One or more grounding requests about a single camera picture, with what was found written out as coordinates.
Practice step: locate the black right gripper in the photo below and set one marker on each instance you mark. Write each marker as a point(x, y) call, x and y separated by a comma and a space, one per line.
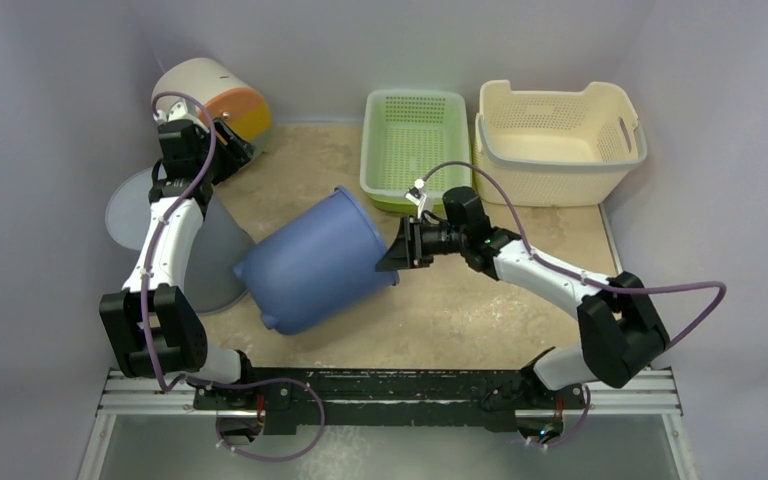
point(412, 241)

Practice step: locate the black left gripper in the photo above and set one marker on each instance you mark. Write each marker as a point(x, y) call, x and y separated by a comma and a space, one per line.
point(236, 153)

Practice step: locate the blue plastic bucket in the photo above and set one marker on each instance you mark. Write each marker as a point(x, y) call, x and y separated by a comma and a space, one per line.
point(317, 265)

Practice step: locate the grey plastic bucket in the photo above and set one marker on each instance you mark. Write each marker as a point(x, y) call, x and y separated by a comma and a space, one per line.
point(210, 284)

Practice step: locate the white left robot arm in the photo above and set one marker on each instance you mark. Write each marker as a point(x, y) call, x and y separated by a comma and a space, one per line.
point(152, 327)

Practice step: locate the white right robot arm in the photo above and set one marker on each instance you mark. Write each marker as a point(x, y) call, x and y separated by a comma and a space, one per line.
point(620, 331)

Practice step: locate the round drawer box orange yellow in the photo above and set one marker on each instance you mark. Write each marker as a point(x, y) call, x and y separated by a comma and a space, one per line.
point(243, 108)

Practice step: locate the green and white tray basket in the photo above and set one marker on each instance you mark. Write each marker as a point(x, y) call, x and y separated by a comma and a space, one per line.
point(406, 133)

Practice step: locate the cream perforated basket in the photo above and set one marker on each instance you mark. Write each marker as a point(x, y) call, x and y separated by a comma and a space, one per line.
point(542, 148)

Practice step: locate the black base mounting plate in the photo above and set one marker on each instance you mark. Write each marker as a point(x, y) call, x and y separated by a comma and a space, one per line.
point(499, 401)

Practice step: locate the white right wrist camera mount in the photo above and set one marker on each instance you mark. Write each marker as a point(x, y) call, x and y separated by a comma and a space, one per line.
point(416, 194)

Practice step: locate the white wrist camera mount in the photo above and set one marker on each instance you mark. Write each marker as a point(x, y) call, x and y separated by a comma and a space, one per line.
point(416, 194)
point(179, 110)

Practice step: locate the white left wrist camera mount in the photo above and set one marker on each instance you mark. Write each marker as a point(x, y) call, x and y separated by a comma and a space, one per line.
point(179, 110)

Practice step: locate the aluminium rail frame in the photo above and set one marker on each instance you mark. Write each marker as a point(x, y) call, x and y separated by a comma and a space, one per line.
point(651, 393)

